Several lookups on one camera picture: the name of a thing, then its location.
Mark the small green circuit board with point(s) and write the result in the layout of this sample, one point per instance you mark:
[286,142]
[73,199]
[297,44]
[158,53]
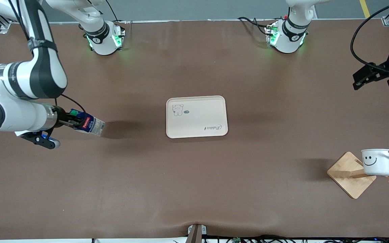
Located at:
[237,240]

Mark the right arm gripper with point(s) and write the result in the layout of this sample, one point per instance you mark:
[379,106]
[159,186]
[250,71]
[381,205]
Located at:
[61,117]

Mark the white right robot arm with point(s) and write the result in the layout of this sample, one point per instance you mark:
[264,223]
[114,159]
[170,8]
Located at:
[19,116]

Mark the blue milk carton green cap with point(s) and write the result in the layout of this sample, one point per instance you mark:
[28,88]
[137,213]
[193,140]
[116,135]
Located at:
[91,125]

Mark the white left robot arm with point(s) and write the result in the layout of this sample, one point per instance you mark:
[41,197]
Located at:
[289,37]

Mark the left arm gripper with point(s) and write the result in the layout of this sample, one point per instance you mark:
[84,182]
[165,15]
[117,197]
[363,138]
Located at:
[384,69]

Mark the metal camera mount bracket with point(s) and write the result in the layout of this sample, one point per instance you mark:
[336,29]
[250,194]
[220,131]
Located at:
[196,233]

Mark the brown table mat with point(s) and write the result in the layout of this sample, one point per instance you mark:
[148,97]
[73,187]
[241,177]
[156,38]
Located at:
[113,185]

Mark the wooden cup rack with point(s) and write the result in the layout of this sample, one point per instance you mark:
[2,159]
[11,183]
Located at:
[344,175]

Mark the beige plastic tray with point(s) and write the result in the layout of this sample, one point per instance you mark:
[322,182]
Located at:
[198,118]

